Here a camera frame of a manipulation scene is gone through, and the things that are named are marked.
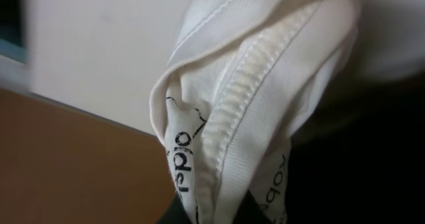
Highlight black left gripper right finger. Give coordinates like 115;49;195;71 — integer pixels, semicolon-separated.
232;191;272;224

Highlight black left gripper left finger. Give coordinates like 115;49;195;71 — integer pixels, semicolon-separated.
156;195;191;224

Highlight white t-shirt with green print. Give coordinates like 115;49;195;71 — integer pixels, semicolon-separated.
148;0;425;224

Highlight black shorts with red trim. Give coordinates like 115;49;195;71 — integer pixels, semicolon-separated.
286;88;424;224

